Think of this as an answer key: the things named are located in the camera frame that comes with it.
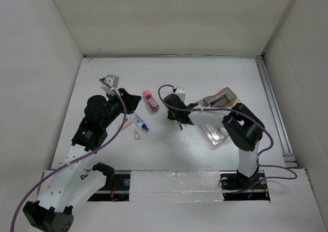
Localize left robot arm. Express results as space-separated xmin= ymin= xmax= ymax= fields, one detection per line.
xmin=23 ymin=89 xmax=141 ymax=231

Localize yellow highlighter pen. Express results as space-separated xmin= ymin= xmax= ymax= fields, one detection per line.
xmin=171 ymin=120 xmax=178 ymax=126

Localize pink cap crayon jar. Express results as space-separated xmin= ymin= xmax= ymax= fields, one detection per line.
xmin=143 ymin=91 xmax=159 ymax=112

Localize aluminium rail right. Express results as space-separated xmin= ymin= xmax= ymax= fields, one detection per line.
xmin=255 ymin=56 xmax=298 ymax=168

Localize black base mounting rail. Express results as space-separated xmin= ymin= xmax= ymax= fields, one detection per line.
xmin=88 ymin=173 xmax=131 ymax=202

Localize blue gel pen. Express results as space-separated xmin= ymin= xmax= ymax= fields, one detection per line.
xmin=210 ymin=97 xmax=223 ymax=106

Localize pink eraser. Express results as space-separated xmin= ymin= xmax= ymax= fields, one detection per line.
xmin=122 ymin=118 xmax=132 ymax=129

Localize orange pen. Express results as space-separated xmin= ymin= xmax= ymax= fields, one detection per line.
xmin=208 ymin=91 xmax=226 ymax=105

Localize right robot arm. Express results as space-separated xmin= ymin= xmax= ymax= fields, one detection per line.
xmin=163 ymin=93 xmax=265 ymax=191

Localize clear desk organizer tray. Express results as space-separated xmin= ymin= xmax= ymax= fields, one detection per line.
xmin=197 ymin=87 xmax=241 ymax=146

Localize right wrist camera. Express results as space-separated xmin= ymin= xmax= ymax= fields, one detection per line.
xmin=173 ymin=87 xmax=186 ymax=102

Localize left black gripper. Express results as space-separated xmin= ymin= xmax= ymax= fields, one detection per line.
xmin=101 ymin=88 xmax=141 ymax=129

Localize small white eraser box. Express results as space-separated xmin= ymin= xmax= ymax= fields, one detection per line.
xmin=134 ymin=128 xmax=142 ymax=140

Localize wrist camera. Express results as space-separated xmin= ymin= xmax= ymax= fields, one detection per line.
xmin=173 ymin=87 xmax=186 ymax=102
xmin=100 ymin=75 xmax=119 ymax=95

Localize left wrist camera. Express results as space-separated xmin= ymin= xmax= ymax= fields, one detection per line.
xmin=100 ymin=75 xmax=119 ymax=95

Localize blue white glue tube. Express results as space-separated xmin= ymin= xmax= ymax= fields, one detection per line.
xmin=130 ymin=112 xmax=149 ymax=132

